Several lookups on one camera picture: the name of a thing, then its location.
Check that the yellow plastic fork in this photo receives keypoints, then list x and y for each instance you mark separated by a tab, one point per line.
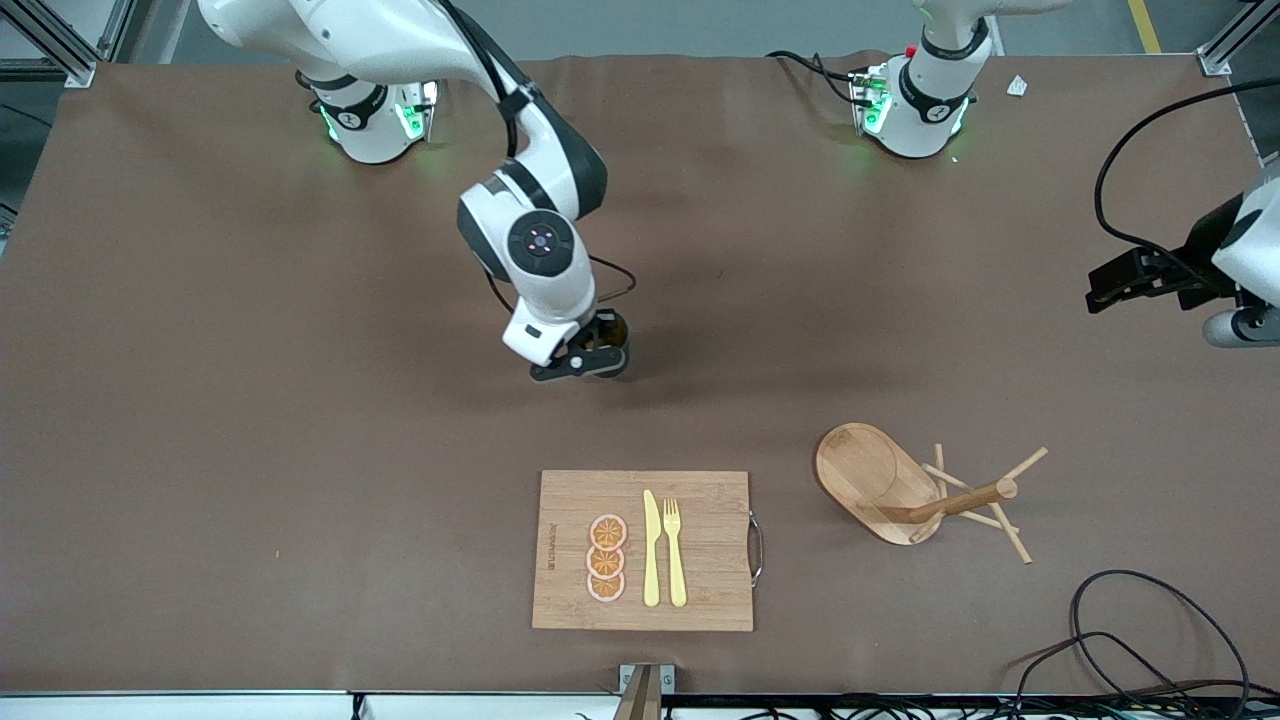
677	570

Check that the wooden cup rack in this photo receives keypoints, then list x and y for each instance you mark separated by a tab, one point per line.
865	475

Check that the white paper scrap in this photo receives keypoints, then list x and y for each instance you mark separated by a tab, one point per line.
1017	86

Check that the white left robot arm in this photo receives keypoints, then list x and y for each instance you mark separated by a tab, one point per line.
920	110

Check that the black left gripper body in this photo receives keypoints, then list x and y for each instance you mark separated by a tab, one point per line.
1196	246

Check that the brown table mat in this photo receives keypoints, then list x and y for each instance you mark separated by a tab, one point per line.
300	450

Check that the metal edge bracket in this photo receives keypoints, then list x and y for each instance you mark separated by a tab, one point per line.
645	690

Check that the toy orange slice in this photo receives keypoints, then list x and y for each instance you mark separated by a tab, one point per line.
605	588
605	563
608	532

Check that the bamboo cutting board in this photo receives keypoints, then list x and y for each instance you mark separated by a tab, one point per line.
710	560

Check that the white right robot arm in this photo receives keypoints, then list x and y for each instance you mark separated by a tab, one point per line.
540	245

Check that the yellow plastic knife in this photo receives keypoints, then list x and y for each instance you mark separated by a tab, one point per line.
652	560

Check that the teal cup with yellow inside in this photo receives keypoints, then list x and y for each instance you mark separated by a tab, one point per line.
613	330

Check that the aluminium frame post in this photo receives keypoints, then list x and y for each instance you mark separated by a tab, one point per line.
60	40
1225	50

